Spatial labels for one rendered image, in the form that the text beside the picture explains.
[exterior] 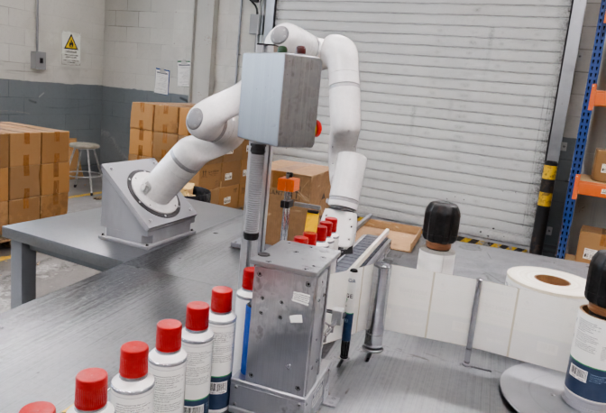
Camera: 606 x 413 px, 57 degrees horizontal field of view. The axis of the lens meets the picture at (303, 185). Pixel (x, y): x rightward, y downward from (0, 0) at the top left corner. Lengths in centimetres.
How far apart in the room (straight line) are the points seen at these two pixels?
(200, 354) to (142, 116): 468
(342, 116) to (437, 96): 417
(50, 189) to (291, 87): 385
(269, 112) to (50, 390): 66
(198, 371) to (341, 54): 102
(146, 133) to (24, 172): 127
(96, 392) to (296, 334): 33
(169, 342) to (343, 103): 97
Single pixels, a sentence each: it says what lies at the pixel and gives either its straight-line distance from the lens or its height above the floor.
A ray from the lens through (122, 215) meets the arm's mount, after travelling 199.
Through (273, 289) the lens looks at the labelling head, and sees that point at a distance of 86.
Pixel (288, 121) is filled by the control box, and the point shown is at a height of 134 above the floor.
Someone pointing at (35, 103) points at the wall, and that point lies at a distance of 753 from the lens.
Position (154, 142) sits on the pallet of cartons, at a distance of 537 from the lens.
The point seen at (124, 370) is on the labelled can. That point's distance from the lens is 72.
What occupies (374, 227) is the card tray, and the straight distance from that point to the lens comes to 249.
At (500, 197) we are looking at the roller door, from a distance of 563.
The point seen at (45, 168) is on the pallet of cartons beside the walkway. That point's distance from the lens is 478.
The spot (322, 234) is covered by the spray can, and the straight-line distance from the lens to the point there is 134.
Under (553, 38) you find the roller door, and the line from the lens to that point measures 559.
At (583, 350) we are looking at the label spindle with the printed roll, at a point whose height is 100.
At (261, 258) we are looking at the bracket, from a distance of 87.
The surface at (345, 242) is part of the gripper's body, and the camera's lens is 150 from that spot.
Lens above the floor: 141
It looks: 10 degrees down
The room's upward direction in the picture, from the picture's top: 6 degrees clockwise
